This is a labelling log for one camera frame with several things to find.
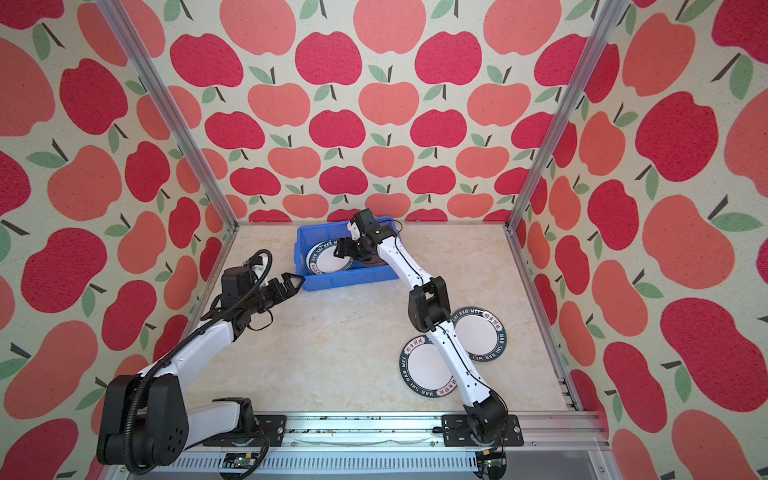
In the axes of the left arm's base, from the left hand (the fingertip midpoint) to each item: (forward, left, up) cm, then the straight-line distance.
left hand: (299, 284), depth 87 cm
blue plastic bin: (+28, +4, -8) cm, 30 cm away
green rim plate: (+19, -2, -11) cm, 22 cm away
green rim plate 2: (-10, -55, -14) cm, 58 cm away
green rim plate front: (-19, -36, -16) cm, 44 cm away
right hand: (+18, -12, -7) cm, 23 cm away
